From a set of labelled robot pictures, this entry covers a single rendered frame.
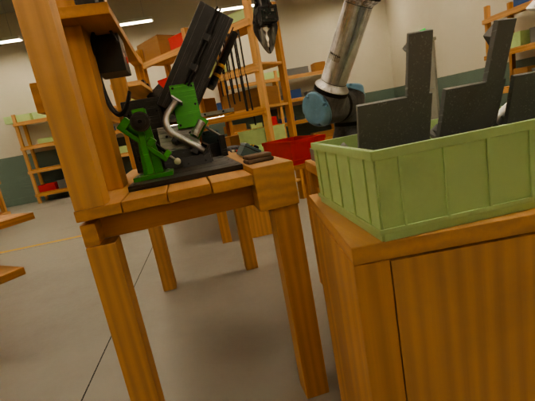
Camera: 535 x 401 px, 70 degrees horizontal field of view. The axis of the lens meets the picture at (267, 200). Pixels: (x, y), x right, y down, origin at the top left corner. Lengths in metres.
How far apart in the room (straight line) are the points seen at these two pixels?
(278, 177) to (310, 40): 10.16
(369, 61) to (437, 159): 11.08
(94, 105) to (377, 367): 1.32
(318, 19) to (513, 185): 10.82
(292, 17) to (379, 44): 2.58
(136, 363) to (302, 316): 0.59
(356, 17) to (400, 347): 0.89
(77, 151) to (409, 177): 0.93
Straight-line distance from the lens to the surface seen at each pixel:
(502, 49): 0.95
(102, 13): 1.59
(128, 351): 1.42
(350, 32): 1.25
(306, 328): 1.46
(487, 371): 0.95
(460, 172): 0.78
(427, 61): 0.82
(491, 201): 0.83
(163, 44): 5.74
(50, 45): 1.29
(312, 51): 11.30
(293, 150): 1.87
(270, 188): 1.25
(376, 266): 0.75
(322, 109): 1.28
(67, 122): 1.26
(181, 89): 1.88
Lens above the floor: 1.05
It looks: 12 degrees down
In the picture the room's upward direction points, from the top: 10 degrees counter-clockwise
